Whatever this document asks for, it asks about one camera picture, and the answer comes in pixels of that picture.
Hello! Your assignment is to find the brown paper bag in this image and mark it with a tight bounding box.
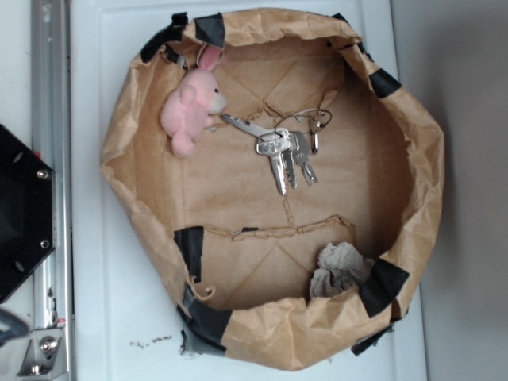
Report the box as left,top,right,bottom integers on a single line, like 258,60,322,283
101,8,445,370

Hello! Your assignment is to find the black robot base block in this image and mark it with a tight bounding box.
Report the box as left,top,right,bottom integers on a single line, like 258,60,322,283
1,126,55,302

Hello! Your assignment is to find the aluminium frame rail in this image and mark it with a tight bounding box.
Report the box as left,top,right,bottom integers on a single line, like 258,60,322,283
31,1,75,380

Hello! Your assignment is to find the pink plush bunny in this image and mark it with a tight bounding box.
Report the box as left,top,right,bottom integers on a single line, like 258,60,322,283
160,45,227,158

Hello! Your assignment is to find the metal corner bracket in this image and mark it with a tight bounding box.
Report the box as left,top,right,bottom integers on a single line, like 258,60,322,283
17,328,66,380

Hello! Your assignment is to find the crumpled grey paper ball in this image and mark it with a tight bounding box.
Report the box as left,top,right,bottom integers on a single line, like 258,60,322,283
310,241,375,298

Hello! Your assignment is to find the silver key bunch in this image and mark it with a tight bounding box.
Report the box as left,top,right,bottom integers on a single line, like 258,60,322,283
221,109,333,195

